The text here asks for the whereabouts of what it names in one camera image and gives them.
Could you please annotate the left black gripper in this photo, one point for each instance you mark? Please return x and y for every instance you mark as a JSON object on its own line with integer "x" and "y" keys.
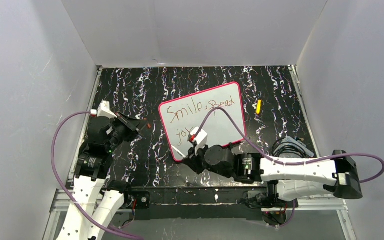
{"x": 125, "y": 121}

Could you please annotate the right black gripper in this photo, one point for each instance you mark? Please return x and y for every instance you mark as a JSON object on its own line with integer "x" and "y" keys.
{"x": 195, "y": 156}

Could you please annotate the pink framed whiteboard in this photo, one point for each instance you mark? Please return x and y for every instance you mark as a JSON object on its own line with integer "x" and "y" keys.
{"x": 220, "y": 109}

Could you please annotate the white marker pen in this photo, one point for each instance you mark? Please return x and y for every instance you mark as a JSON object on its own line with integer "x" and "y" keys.
{"x": 178, "y": 151}

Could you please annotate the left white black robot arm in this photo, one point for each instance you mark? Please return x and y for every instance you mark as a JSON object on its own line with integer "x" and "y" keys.
{"x": 85, "y": 219}

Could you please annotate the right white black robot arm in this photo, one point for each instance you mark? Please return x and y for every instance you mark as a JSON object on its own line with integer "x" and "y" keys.
{"x": 287, "y": 178}

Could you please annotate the black whiteboard stand clip right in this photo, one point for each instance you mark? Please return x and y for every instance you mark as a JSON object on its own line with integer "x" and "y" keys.
{"x": 230, "y": 146}

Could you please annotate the yellow marker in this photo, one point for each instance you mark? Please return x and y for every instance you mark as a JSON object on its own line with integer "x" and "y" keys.
{"x": 258, "y": 107}

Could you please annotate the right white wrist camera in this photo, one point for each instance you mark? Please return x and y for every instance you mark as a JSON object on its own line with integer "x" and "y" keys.
{"x": 198, "y": 138}

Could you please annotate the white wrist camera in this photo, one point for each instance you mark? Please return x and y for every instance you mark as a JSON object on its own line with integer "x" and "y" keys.
{"x": 198, "y": 138}
{"x": 103, "y": 110}

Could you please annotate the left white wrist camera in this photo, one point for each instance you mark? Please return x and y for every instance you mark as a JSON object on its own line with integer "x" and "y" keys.
{"x": 103, "y": 110}

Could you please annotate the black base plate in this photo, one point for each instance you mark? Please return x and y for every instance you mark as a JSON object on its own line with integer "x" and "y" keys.
{"x": 155, "y": 203}

